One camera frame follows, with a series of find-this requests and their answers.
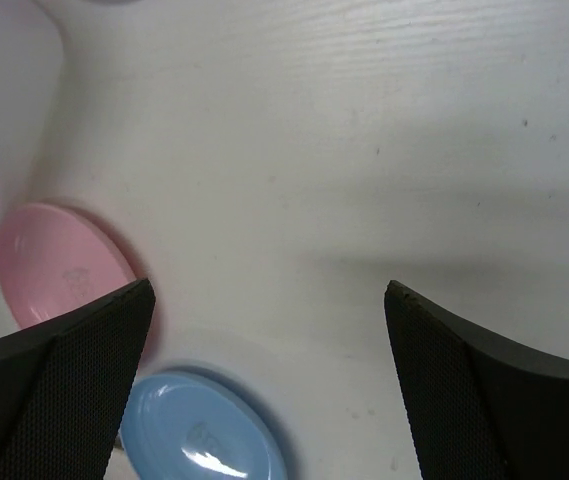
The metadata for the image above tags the pink plate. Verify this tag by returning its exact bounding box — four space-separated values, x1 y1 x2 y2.
0 203 136 329

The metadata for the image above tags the white plastic bin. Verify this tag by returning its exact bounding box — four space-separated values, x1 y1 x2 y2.
0 1 63 220

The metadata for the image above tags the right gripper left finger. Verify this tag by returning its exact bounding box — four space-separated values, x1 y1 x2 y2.
0 279 156 479

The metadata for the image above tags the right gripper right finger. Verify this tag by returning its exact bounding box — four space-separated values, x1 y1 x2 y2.
384 281 569 479

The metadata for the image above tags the blue plate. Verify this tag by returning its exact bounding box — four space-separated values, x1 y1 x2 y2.
119 371 289 479

